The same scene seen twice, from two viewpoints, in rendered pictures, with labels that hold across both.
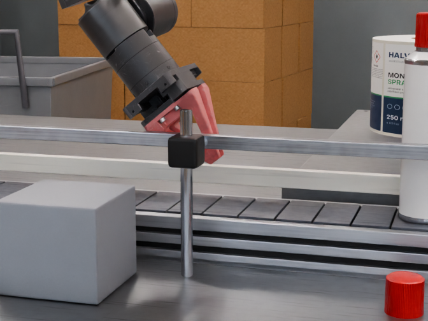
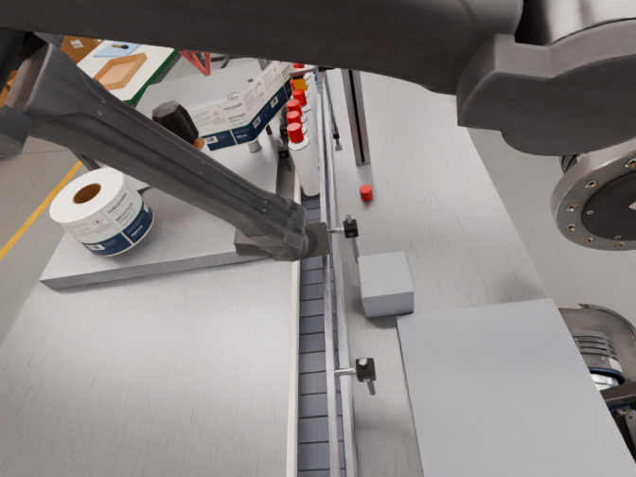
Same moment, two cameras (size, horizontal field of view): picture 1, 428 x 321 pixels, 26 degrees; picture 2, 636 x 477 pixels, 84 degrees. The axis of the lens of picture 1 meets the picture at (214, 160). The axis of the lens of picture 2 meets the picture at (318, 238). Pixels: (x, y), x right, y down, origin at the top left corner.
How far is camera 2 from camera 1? 1.18 m
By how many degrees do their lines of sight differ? 84
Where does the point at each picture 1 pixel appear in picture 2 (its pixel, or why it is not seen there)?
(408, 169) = (315, 179)
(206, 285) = (365, 252)
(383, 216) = (315, 201)
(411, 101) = (309, 158)
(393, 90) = (125, 222)
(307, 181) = not seen: hidden behind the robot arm
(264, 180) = not seen: hidden behind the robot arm
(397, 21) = not seen: outside the picture
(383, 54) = (103, 216)
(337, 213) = (314, 213)
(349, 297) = (360, 211)
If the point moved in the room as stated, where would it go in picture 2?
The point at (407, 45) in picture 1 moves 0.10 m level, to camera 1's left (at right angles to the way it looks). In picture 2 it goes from (114, 199) to (111, 225)
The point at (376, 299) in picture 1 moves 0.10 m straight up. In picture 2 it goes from (358, 204) to (353, 178)
